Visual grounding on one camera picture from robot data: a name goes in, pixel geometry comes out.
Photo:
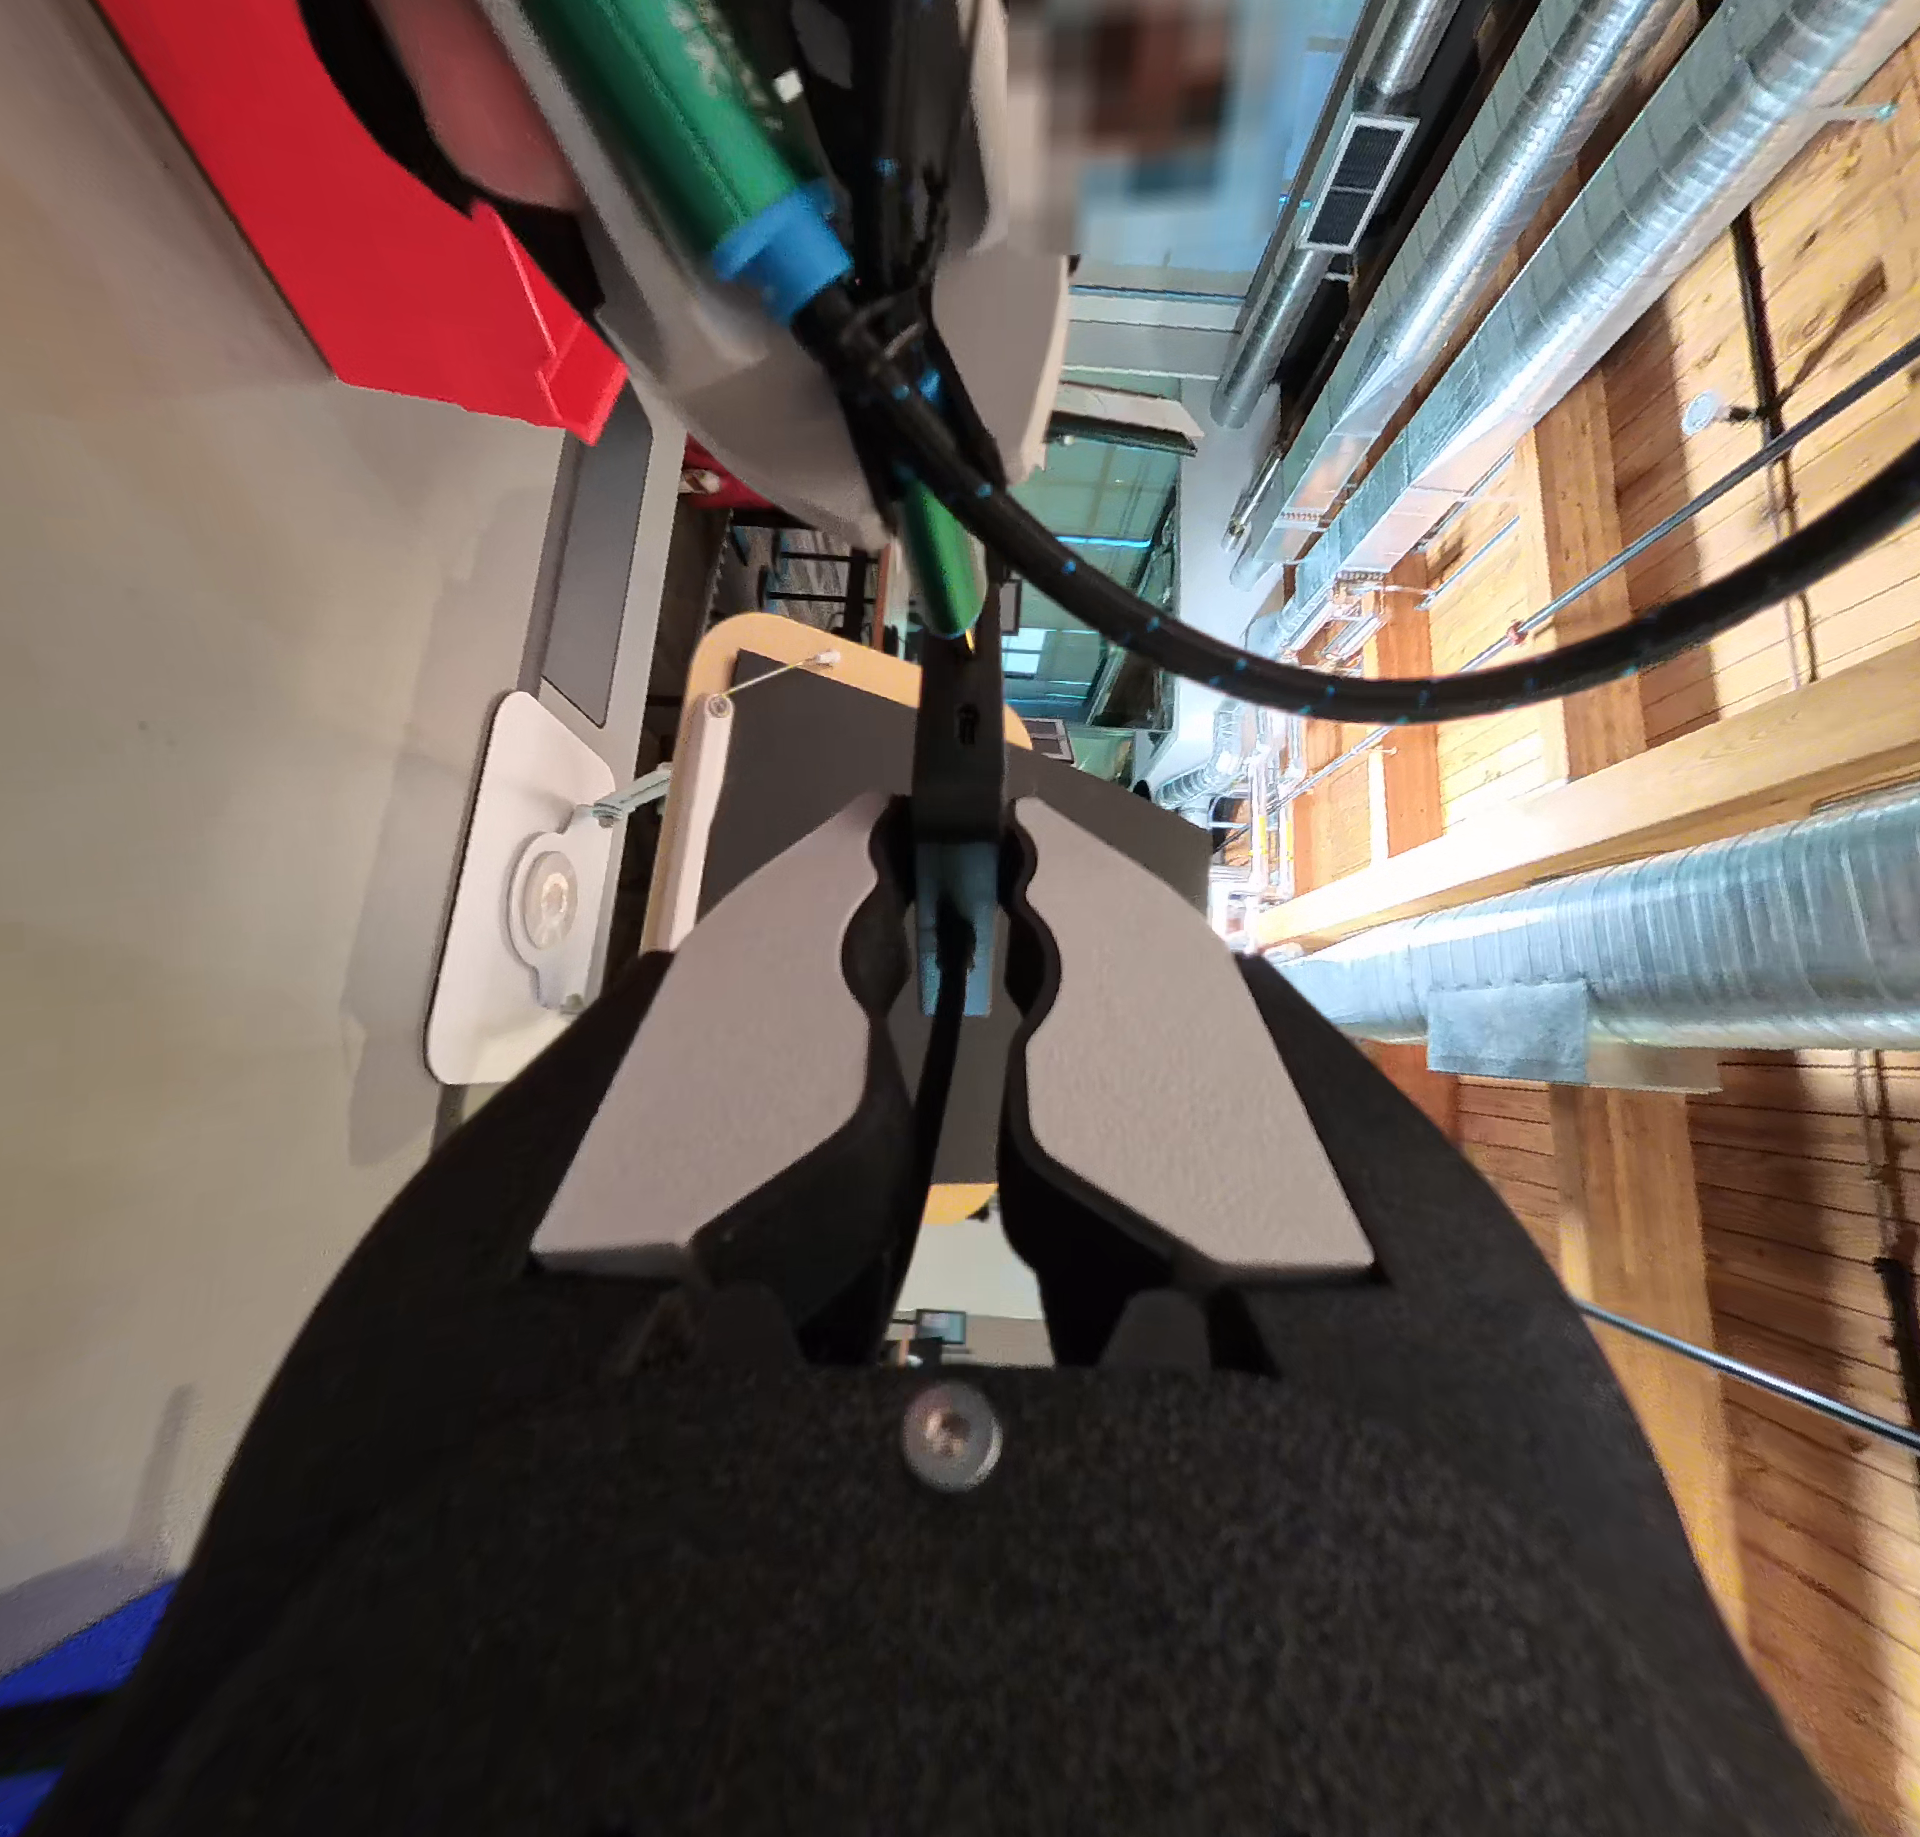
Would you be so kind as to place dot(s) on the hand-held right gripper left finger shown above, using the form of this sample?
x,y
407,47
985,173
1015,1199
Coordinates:
x,y
676,1148

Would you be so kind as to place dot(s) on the tablet stand with dark board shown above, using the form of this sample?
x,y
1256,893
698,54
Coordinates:
x,y
796,773

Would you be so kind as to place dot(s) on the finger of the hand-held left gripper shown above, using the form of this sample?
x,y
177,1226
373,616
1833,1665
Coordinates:
x,y
1015,337
706,411

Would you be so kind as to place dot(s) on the person's left hand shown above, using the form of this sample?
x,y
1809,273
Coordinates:
x,y
482,97

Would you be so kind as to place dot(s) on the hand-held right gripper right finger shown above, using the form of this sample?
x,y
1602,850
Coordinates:
x,y
1187,1117

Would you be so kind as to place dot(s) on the black usb hub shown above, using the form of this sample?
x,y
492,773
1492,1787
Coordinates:
x,y
962,758

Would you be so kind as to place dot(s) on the red plastic bin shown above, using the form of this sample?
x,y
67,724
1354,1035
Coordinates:
x,y
241,157

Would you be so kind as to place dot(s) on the blue plastic bin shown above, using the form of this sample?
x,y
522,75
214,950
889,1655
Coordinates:
x,y
77,1688

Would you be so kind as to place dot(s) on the silver ventilation duct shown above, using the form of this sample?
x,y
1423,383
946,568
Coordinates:
x,y
1562,97
1682,937

